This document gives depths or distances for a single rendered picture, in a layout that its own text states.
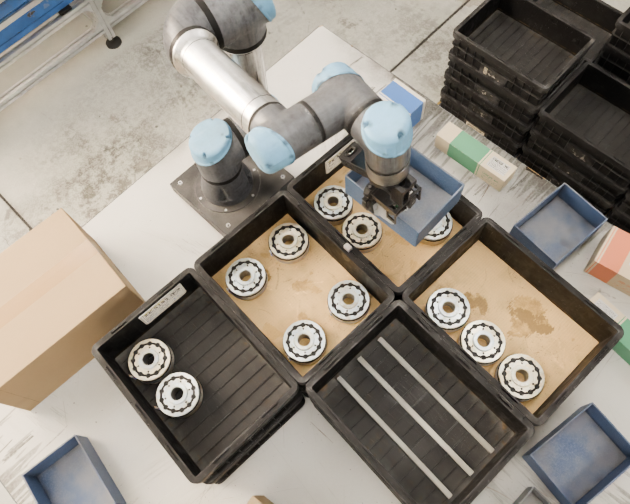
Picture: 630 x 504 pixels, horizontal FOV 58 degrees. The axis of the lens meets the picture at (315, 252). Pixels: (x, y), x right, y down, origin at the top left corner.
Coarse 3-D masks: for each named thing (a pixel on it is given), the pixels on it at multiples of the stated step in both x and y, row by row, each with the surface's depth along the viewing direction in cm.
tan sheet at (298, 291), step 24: (288, 216) 152; (264, 240) 150; (288, 240) 149; (312, 240) 149; (264, 264) 147; (288, 264) 146; (312, 264) 146; (336, 264) 146; (288, 288) 144; (312, 288) 144; (264, 312) 142; (288, 312) 142; (312, 312) 141; (336, 336) 138; (288, 360) 137
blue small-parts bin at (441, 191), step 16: (416, 160) 124; (352, 176) 123; (416, 176) 126; (432, 176) 124; (448, 176) 119; (352, 192) 123; (432, 192) 125; (448, 192) 124; (416, 208) 123; (432, 208) 123; (448, 208) 120; (400, 224) 117; (416, 224) 122; (432, 224) 118; (416, 240) 117
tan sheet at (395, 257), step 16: (336, 176) 156; (384, 224) 149; (384, 240) 147; (400, 240) 147; (448, 240) 146; (368, 256) 146; (384, 256) 146; (400, 256) 145; (416, 256) 145; (384, 272) 144; (400, 272) 144
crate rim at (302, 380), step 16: (288, 192) 143; (304, 208) 141; (240, 224) 141; (320, 224) 139; (224, 240) 141; (336, 240) 138; (208, 256) 138; (352, 256) 135; (368, 272) 135; (384, 288) 132; (384, 304) 130; (368, 320) 129; (256, 336) 129; (352, 336) 128; (272, 352) 129; (336, 352) 127; (288, 368) 126; (320, 368) 126; (304, 384) 126
